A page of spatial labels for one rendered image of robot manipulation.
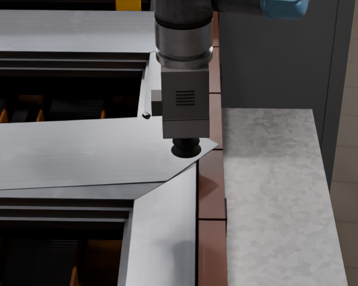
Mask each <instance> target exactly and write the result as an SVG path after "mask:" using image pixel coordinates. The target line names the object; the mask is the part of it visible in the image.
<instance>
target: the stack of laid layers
mask: <svg viewBox="0 0 358 286"><path fill-rule="evenodd" d="M0 1H12V2H115V0H0ZM149 56H150V53H102V52H0V76H8V77H106V78H142V79H141V88H140V98H139V107H138V117H142V114H143V112H144V103H145V93H146V87H147V77H148V66H149ZM163 183H165V182H147V183H127V184H106V185H95V186H73V187H51V188H28V189H16V190H0V228H25V229H101V230H124V232H123V241H122V251H121V256H120V266H119V275H118V285H117V286H125V282H126V272H127V261H128V251H129V245H130V235H131V224H132V214H133V208H134V200H136V199H137V198H139V197H141V196H143V195H144V194H146V193H147V192H149V191H151V190H153V189H155V188H156V187H158V186H160V185H162V184H163Z"/></svg>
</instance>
